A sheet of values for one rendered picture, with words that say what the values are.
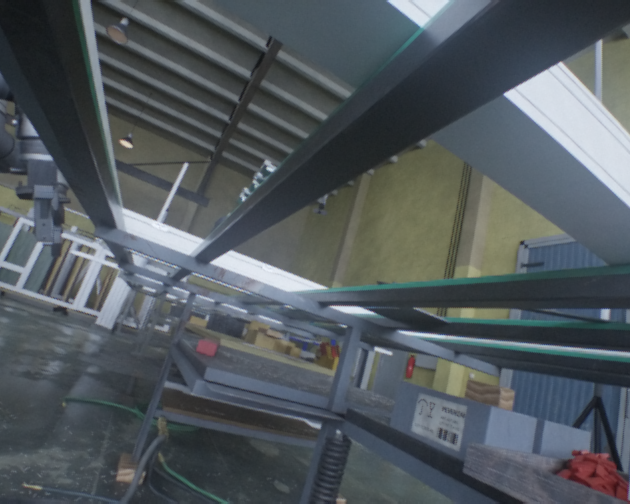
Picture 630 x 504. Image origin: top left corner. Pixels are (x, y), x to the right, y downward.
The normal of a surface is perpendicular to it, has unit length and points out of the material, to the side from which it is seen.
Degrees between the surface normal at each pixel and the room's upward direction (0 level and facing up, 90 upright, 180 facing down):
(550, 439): 90
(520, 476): 90
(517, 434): 90
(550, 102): 90
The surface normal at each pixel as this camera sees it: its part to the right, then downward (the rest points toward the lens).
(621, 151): 0.42, -0.11
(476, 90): -0.28, 0.93
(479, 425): -0.87, -0.36
